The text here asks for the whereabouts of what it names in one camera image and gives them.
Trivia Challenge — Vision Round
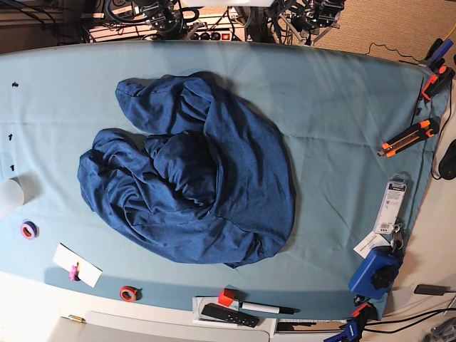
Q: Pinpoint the power strip with red switch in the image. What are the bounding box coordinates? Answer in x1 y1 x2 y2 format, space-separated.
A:
85 7 249 43

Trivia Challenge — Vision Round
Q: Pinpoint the orange black utility knife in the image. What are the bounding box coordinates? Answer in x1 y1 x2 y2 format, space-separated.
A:
377 118 440 157

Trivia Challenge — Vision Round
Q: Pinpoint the blister pack with tool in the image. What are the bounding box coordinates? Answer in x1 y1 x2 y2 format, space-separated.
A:
373 172 409 234

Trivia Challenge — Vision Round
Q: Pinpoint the translucent plastic cup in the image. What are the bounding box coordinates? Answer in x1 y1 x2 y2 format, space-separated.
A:
0 179 24 219

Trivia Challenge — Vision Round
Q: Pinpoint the light blue table cloth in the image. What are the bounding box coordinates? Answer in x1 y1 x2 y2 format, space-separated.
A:
1 41 436 319

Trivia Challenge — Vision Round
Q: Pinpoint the black remote control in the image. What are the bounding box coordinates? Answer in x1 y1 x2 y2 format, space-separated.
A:
202 303 260 328

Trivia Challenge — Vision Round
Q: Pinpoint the red cube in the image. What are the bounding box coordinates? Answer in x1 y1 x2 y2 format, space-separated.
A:
217 289 235 307

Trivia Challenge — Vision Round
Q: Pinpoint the black small device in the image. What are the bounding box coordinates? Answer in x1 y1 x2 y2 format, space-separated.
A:
414 284 447 296

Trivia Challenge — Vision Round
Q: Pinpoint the red tape roll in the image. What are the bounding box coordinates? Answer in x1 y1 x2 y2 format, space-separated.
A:
119 286 141 303

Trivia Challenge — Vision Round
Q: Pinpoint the orange clamp bottom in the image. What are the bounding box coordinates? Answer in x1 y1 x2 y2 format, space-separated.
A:
351 302 373 318

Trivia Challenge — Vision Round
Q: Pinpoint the orange black clamp right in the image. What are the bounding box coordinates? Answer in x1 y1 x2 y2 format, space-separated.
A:
421 65 455 103

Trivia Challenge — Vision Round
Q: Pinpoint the blue black clamp top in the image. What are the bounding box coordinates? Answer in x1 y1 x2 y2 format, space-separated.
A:
418 38 453 68

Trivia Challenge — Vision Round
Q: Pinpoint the blue clamp bottom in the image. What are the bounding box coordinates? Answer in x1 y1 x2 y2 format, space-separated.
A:
323 320 361 342

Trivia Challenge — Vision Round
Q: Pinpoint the white card with pink clip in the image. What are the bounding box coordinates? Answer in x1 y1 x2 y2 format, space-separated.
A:
53 244 103 288

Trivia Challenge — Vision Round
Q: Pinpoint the white paper card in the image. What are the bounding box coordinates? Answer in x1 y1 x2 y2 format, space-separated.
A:
353 232 390 259

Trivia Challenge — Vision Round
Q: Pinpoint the purple tape roll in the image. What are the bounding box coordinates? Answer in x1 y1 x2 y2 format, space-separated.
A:
21 221 38 240

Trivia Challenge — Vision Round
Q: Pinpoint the blue t-shirt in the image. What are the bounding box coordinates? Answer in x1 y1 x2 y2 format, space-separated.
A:
78 74 296 268

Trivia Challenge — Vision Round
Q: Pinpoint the black computer mouse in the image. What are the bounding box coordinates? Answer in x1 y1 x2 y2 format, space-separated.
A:
437 140 456 180

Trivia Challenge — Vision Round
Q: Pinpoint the white black marker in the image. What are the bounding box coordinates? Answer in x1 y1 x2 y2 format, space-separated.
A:
239 301 296 315

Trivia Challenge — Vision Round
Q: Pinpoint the blue box with black knob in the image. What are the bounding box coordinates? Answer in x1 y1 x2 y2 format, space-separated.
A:
348 247 404 300

